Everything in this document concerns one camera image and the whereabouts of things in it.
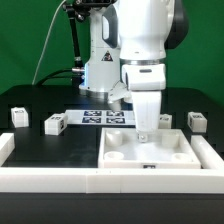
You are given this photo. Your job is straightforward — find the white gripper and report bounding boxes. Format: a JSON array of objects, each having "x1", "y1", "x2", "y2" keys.
[{"x1": 122, "y1": 64, "x2": 166, "y2": 143}]

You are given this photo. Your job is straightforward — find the white square tabletop part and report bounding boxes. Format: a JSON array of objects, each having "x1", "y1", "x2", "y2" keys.
[{"x1": 98, "y1": 128, "x2": 201, "y2": 169}]

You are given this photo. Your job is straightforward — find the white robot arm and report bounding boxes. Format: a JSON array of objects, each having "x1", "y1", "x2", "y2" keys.
[{"x1": 80, "y1": 0, "x2": 188, "y2": 142}]

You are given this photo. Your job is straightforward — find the white sheet with markers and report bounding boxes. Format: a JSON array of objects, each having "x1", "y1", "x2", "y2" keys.
[{"x1": 65, "y1": 110, "x2": 135, "y2": 126}]

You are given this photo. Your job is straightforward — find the white U-shaped fence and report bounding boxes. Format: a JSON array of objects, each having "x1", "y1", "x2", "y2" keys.
[{"x1": 0, "y1": 133, "x2": 224, "y2": 194}]

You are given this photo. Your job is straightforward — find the black cable bundle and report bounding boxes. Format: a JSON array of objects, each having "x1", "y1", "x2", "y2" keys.
[{"x1": 34, "y1": 68, "x2": 83, "y2": 87}]

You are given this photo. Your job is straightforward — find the grey cable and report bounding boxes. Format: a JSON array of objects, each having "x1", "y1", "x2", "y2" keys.
[{"x1": 31, "y1": 0, "x2": 68, "y2": 86}]

